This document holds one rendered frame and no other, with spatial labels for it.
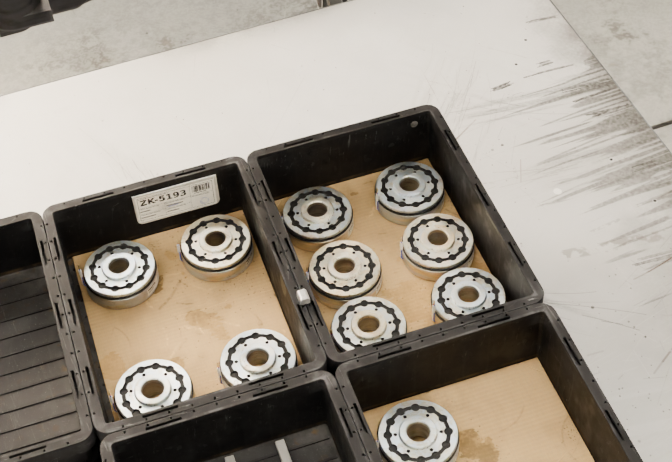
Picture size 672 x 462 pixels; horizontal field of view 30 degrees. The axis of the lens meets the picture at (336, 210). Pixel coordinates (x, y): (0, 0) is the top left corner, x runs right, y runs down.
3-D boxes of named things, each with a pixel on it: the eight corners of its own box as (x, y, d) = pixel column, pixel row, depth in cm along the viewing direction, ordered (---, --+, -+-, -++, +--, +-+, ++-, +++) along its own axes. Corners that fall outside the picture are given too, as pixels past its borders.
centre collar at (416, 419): (393, 423, 159) (393, 420, 159) (429, 412, 160) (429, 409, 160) (406, 455, 156) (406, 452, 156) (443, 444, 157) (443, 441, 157)
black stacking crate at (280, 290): (58, 262, 186) (42, 211, 178) (250, 209, 192) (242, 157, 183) (114, 485, 161) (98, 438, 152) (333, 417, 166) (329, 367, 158)
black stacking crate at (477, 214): (252, 208, 192) (245, 156, 183) (432, 158, 197) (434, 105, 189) (335, 416, 166) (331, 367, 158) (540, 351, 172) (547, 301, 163)
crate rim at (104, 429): (43, 219, 179) (39, 207, 177) (244, 164, 185) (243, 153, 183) (99, 447, 154) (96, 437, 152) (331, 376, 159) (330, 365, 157)
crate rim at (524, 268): (245, 164, 185) (243, 153, 183) (434, 113, 190) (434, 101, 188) (331, 376, 159) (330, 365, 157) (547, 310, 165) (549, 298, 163)
